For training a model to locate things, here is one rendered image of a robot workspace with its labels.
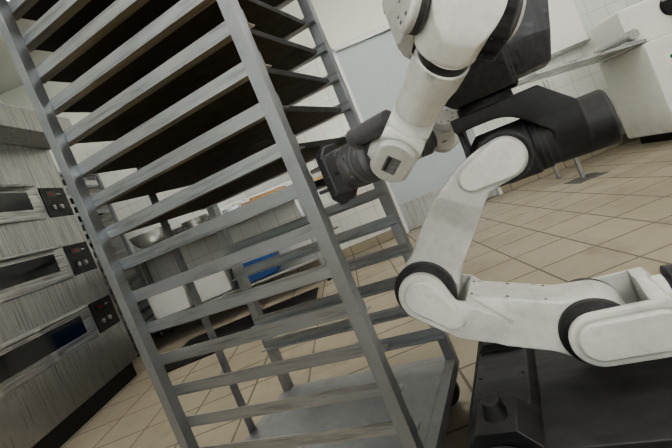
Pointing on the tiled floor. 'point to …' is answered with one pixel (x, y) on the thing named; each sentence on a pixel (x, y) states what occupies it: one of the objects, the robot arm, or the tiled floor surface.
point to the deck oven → (50, 300)
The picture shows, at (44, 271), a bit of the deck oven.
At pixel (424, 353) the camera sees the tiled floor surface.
